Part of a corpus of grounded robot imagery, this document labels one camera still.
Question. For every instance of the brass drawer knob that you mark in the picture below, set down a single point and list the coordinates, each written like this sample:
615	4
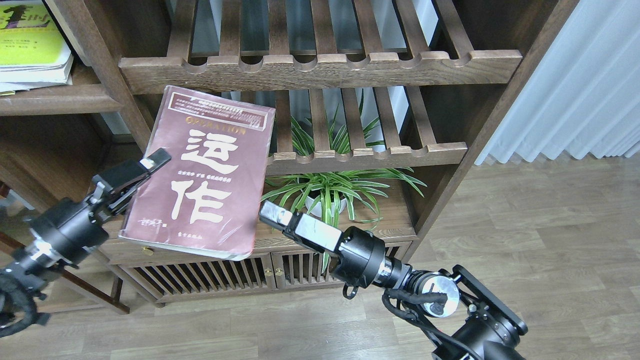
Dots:
147	250

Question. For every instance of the colourful 300 paperback book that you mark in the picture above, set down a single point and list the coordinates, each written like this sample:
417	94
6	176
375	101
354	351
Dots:
10	88

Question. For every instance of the white plant pot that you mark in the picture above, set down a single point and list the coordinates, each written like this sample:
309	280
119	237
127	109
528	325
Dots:
316	207

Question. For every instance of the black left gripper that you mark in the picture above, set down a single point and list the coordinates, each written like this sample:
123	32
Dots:
67	233

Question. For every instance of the white pleated curtain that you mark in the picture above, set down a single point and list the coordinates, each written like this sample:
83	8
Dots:
584	96

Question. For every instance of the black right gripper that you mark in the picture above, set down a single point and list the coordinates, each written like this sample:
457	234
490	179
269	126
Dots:
358	257

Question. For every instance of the dark wooden bookshelf unit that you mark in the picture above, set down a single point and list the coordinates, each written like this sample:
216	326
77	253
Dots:
431	106

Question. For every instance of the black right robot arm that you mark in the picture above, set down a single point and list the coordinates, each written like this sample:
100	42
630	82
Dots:
459	315

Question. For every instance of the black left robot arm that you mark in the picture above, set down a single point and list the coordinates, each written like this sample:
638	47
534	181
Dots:
19	289

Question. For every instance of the dark red book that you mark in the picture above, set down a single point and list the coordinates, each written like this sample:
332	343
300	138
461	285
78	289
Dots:
206	199

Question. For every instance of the green spider plant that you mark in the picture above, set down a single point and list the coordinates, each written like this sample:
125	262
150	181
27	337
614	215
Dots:
360	185

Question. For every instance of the yellow green book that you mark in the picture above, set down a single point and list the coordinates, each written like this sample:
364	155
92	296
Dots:
32	47

